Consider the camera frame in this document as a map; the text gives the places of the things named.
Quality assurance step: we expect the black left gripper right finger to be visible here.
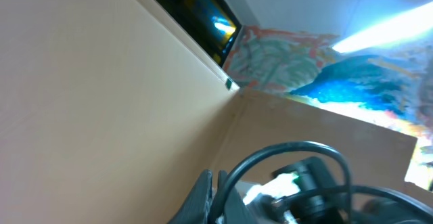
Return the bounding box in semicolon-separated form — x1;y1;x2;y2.
216;188;258;224

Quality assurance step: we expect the colourful painted wall mural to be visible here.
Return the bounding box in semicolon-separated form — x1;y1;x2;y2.
223;26;432;189

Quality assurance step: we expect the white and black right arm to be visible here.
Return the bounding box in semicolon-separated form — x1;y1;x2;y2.
243;156;432;224

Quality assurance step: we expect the dark framed wall screen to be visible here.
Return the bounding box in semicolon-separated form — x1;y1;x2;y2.
157;0;242;66

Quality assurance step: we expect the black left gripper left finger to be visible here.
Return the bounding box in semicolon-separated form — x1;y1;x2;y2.
168;170;212;224

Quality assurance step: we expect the black thick usb cable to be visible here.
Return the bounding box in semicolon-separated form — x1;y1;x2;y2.
208;141;433;224

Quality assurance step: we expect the bright ceiling light strip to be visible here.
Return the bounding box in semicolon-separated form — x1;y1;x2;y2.
332;2;432;53

